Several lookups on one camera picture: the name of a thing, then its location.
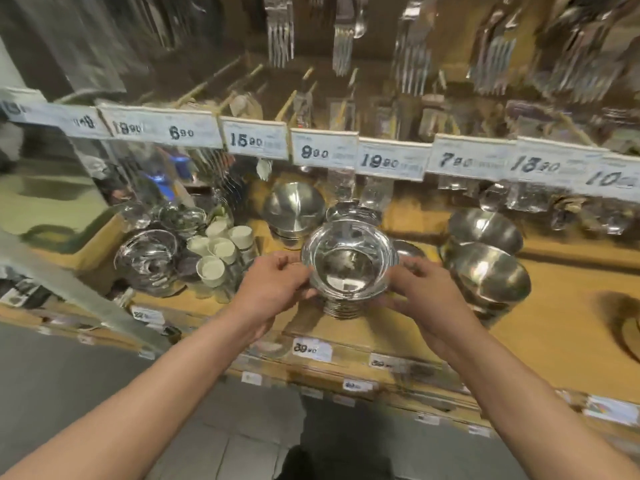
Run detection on stack of plain steel bowls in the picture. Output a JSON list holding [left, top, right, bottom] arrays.
[[262, 182, 327, 248]]

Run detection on person's dark trousers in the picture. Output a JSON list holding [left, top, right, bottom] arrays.
[[276, 394, 398, 480]]

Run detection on row of small shelf labels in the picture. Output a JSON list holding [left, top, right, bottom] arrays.
[[35, 304, 640, 440]]

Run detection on person's right forearm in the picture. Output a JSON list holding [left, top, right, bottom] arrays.
[[433, 336, 640, 480]]

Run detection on person's left hand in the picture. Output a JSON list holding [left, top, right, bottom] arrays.
[[235, 252, 319, 341]]

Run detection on person's left forearm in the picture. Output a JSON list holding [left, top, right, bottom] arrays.
[[0, 311, 267, 480]]

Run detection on wooden display shelf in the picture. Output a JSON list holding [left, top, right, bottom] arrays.
[[0, 192, 640, 448]]

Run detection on grey metal shelf rail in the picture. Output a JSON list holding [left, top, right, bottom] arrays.
[[0, 229, 168, 353]]

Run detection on row of clear hanging packets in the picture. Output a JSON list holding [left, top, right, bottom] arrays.
[[434, 176, 637, 236]]

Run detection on row of white price tags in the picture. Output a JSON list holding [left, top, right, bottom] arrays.
[[0, 87, 640, 203]]

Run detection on hanging steel fork pack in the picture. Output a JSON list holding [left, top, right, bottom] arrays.
[[468, 7, 520, 97], [263, 0, 297, 69], [531, 0, 640, 104], [393, 0, 437, 96], [332, 0, 369, 77]]

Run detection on footed shiny steel bowl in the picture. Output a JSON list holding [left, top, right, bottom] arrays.
[[300, 219, 400, 320]]

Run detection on medium steel mixing bowl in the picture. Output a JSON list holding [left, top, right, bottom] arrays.
[[447, 209, 525, 256]]

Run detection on person's right hand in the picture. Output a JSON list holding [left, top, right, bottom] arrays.
[[387, 257, 482, 357]]

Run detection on large steel mixing bowl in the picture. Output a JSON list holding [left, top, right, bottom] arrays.
[[442, 242, 532, 326]]

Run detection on small steel bowl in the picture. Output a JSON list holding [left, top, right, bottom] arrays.
[[392, 239, 427, 261]]

